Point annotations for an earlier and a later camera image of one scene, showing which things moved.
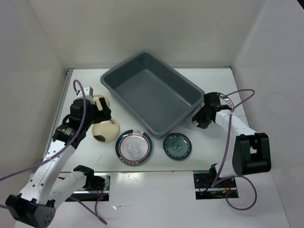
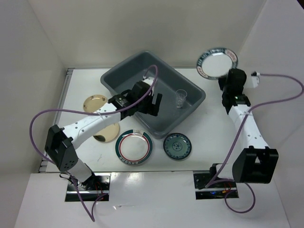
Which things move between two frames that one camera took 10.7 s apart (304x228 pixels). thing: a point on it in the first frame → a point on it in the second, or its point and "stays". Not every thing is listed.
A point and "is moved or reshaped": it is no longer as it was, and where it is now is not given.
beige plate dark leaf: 106,130 stays
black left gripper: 102,115 → 152,109
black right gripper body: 203,112 → 222,84
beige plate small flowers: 96,98 stays
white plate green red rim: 133,147 stays
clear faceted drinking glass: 133,149 → 181,95
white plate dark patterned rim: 227,99 is moved or reshaped
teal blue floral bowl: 177,146 stays
